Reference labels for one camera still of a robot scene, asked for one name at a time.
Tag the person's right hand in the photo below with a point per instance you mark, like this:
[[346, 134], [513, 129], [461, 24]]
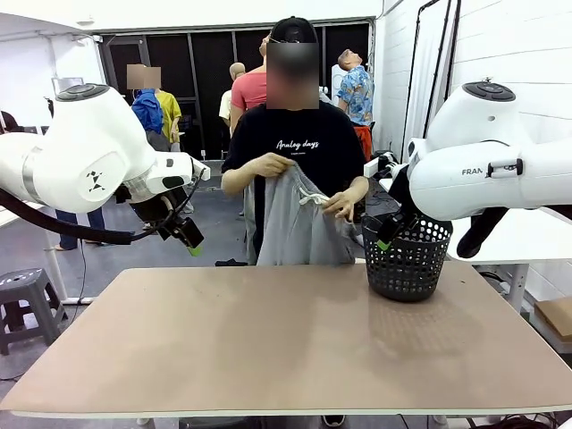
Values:
[[268, 165]]

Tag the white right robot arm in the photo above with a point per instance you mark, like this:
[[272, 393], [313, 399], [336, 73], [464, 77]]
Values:
[[482, 179]]

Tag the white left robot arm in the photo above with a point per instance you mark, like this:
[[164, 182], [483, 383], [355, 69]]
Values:
[[89, 134]]

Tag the grey training pants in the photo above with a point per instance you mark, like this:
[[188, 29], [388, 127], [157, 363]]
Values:
[[290, 223]]

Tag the black pipe stand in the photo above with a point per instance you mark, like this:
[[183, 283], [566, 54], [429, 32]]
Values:
[[435, 53]]

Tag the grey plastic stool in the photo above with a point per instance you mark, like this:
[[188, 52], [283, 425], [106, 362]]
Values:
[[27, 295]]

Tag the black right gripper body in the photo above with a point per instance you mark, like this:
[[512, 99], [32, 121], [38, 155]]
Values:
[[393, 228]]

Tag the person in blue jeans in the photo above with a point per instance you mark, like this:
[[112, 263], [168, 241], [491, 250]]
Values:
[[67, 232]]

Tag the black cap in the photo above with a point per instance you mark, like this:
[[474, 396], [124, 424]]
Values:
[[292, 29]]

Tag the figure in blue shirt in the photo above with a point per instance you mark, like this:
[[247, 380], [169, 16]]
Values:
[[147, 109]]

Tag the person in black t-shirt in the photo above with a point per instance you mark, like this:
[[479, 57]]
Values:
[[313, 129]]

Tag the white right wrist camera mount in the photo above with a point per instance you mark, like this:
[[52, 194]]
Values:
[[380, 163]]

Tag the mannequin in red shirt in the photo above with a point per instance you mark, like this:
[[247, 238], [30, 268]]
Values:
[[248, 91]]

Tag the black perforated plastic basket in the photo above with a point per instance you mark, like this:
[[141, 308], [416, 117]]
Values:
[[406, 272]]

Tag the person's right forearm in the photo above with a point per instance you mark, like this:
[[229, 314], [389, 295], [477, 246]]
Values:
[[232, 181]]

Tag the bald mannequin in cream shirt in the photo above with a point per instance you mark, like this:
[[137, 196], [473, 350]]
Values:
[[230, 103]]

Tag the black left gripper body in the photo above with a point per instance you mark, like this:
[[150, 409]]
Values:
[[187, 232]]

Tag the figure in yellow shirt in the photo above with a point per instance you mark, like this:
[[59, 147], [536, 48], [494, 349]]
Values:
[[170, 111]]

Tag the mannequin in blue floral shirt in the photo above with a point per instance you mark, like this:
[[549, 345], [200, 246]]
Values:
[[355, 96]]

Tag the brown cardboard box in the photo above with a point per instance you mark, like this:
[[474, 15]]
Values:
[[556, 317]]

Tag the black shoe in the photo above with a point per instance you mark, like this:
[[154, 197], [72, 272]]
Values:
[[333, 421]]

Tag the person's left forearm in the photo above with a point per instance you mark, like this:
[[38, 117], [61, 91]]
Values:
[[359, 187]]

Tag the person's left hand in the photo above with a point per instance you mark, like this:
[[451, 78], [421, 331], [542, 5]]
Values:
[[342, 203]]

